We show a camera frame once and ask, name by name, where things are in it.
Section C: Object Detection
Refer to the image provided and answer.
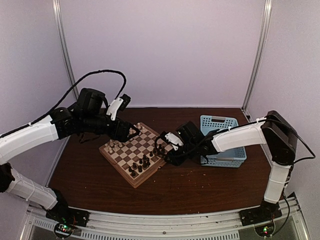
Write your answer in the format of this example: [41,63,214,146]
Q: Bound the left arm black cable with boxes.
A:
[27,69,127,126]

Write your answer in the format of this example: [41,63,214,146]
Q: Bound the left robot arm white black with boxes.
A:
[0,88,140,223]

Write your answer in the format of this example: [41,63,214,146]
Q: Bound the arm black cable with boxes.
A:
[27,69,127,126]
[154,136,168,161]

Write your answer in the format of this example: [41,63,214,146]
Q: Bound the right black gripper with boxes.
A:
[164,141,198,167]

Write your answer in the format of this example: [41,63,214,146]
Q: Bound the right aluminium frame post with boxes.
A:
[241,0,273,114]

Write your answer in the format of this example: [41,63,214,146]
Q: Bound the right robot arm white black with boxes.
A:
[161,122,320,216]

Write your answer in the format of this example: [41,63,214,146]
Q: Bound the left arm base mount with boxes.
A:
[45,208,90,227]

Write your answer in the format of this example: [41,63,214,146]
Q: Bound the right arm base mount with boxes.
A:
[239,206,283,226]

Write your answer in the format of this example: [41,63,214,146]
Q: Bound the front aluminium rail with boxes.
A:
[19,192,311,240]

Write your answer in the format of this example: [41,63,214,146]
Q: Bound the wooden chess board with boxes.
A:
[99,122,166,188]

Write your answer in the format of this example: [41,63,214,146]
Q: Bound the row of white chess pieces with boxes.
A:
[102,122,145,155]

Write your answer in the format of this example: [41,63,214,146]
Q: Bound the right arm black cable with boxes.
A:
[154,136,168,161]

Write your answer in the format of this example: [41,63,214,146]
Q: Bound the light blue plastic basket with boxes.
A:
[200,115,247,168]

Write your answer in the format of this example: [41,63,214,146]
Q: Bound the left aluminium frame post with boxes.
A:
[52,0,76,86]

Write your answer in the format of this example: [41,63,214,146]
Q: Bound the aluminium frame post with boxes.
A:
[241,0,273,114]
[52,0,76,86]

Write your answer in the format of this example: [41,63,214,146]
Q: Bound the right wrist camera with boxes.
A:
[160,131,184,151]

